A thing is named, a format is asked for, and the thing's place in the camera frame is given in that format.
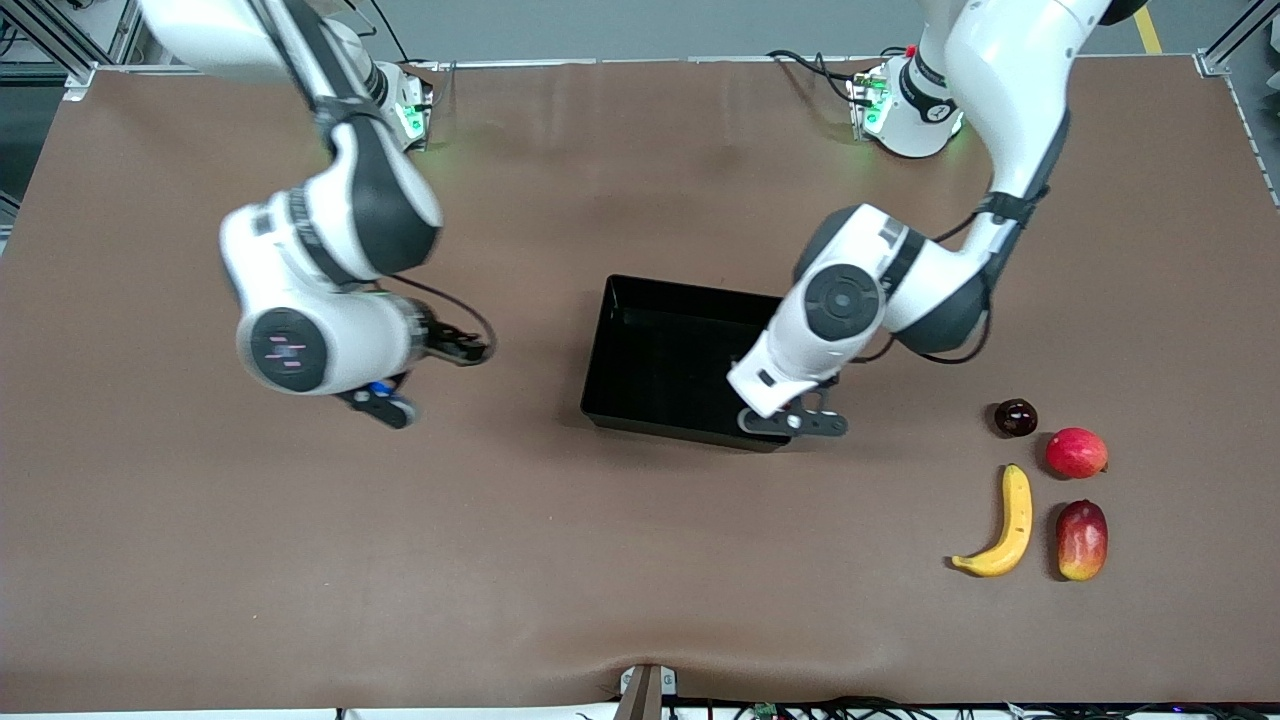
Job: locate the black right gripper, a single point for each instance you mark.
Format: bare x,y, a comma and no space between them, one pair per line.
458,346

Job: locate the black rectangular plastic box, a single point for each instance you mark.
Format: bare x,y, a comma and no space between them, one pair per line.
650,360

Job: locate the yellow banana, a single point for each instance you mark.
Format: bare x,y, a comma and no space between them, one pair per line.
1015,520

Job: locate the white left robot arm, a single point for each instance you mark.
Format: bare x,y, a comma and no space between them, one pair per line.
1010,100

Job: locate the large table cover mat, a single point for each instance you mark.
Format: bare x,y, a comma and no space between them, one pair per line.
640,560

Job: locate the dark purple plum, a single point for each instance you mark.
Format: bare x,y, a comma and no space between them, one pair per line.
1016,418

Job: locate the round red peach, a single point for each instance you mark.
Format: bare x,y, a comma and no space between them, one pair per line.
1076,453

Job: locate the grey table edge clamp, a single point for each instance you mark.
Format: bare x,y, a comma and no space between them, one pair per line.
645,690

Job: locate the red yellow mango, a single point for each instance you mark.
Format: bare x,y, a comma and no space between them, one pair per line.
1082,540

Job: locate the aluminium frame profile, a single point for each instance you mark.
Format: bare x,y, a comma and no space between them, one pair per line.
60,40
1235,40

